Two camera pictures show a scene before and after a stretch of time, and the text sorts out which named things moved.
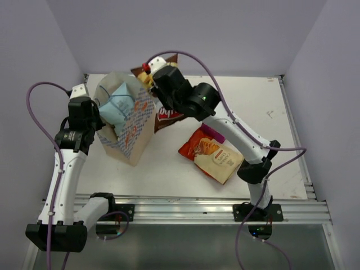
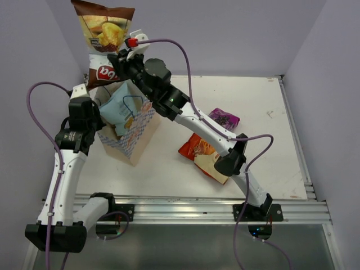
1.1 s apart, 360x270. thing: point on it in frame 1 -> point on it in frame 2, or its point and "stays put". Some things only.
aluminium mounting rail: x=302 y=208 stays put
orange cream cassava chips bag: x=219 y=160 stays put
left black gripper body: x=95 y=121 stays put
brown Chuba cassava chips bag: x=163 y=115 -> x=104 y=28
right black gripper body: x=166 y=100 -> x=133 y=68
